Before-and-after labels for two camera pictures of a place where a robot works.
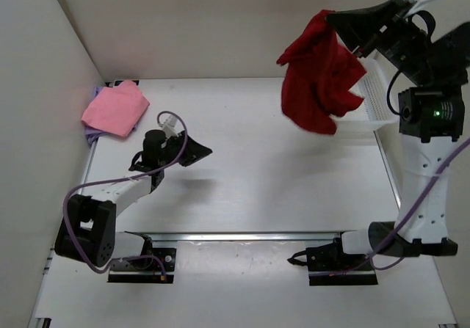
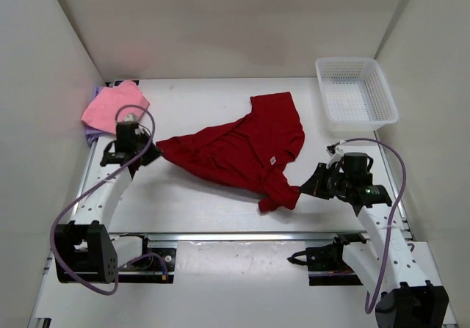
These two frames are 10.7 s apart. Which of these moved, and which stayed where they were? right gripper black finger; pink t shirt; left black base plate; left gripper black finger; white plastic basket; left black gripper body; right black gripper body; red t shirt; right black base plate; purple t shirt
Moved: left black gripper body; left gripper black finger; right gripper black finger; red t shirt; right black gripper body
Stayed: white plastic basket; purple t shirt; right black base plate; pink t shirt; left black base plate
